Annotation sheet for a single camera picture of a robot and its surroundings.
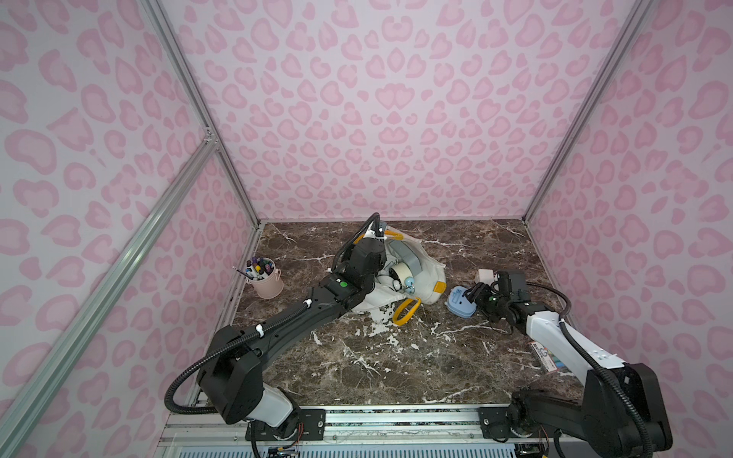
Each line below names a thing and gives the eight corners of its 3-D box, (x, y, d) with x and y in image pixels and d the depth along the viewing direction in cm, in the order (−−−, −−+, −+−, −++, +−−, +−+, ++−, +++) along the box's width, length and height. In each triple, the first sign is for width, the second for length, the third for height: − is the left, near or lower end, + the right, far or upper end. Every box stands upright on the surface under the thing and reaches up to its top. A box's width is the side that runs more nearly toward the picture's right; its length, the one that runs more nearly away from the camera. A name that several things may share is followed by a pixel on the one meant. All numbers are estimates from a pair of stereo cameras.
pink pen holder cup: (257, 299, 100) (241, 276, 89) (263, 278, 105) (249, 254, 94) (281, 299, 99) (269, 276, 89) (286, 278, 105) (275, 254, 94)
